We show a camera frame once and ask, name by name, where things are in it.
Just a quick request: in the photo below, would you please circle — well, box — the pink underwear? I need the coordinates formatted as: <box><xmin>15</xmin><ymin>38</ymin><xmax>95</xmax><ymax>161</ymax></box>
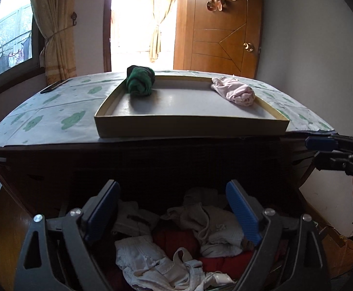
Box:
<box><xmin>211</xmin><ymin>76</ymin><xmax>255</xmax><ymax>106</ymax></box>

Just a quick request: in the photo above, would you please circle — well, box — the green underwear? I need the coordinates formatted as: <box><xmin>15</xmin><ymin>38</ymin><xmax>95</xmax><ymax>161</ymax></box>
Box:
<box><xmin>125</xmin><ymin>65</ymin><xmax>155</xmax><ymax>97</ymax></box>

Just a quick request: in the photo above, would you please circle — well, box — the bright red underwear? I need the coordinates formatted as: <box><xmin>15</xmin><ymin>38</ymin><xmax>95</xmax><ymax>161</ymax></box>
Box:
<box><xmin>153</xmin><ymin>231</ymin><xmax>253</xmax><ymax>280</ymax></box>

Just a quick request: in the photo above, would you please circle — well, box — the white lace underwear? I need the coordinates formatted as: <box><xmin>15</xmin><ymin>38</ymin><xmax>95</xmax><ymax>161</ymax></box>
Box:
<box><xmin>115</xmin><ymin>235</ymin><xmax>234</xmax><ymax>290</ymax></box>

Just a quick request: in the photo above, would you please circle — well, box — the dark wooden dresser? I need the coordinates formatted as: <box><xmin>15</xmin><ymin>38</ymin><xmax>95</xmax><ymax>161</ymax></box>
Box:
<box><xmin>0</xmin><ymin>133</ymin><xmax>315</xmax><ymax>217</ymax></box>

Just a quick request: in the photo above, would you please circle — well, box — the brass door knob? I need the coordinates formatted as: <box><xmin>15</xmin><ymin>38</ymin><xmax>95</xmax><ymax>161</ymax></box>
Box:
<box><xmin>243</xmin><ymin>43</ymin><xmax>255</xmax><ymax>53</ymax></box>

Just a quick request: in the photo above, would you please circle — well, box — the orange wooden door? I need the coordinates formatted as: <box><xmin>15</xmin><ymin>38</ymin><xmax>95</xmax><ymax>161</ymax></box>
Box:
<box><xmin>173</xmin><ymin>0</ymin><xmax>264</xmax><ymax>78</ymax></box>

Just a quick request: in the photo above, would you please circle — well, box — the white cloth with green clouds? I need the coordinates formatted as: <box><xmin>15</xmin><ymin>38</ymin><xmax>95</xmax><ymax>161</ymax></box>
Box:
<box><xmin>0</xmin><ymin>72</ymin><xmax>335</xmax><ymax>147</ymax></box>

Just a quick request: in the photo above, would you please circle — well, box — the shallow beige cardboard tray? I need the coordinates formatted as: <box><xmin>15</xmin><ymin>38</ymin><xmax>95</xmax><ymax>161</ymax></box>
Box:
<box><xmin>94</xmin><ymin>75</ymin><xmax>289</xmax><ymax>138</ymax></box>

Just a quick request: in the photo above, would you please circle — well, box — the black flat phone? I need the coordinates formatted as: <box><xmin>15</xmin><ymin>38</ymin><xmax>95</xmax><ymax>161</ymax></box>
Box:
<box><xmin>40</xmin><ymin>80</ymin><xmax>67</xmax><ymax>94</ymax></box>

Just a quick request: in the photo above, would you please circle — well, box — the sliding glass window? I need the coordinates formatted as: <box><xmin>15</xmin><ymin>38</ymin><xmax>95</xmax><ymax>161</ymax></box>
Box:
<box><xmin>0</xmin><ymin>0</ymin><xmax>43</xmax><ymax>88</ymax></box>

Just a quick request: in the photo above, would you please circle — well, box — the dark curtain tieback hook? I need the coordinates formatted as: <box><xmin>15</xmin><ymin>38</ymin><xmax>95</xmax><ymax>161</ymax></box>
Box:
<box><xmin>71</xmin><ymin>12</ymin><xmax>77</xmax><ymax>26</ymax></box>

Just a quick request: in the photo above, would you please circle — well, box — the beige striped curtain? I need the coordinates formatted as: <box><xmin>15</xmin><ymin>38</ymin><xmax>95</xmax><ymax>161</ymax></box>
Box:
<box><xmin>31</xmin><ymin>0</ymin><xmax>77</xmax><ymax>85</ymax></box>

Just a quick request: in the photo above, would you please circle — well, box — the beige drawstring underwear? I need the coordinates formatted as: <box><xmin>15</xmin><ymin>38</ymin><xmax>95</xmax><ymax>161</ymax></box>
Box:
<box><xmin>162</xmin><ymin>202</ymin><xmax>245</xmax><ymax>258</ymax></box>

